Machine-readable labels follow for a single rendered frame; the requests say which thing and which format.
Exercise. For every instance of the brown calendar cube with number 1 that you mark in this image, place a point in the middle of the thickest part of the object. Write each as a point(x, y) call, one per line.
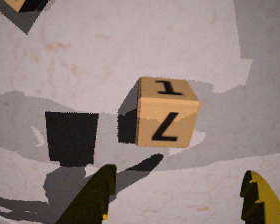
point(166, 114)

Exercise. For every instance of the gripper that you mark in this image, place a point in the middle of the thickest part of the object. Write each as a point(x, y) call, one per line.
point(260, 206)

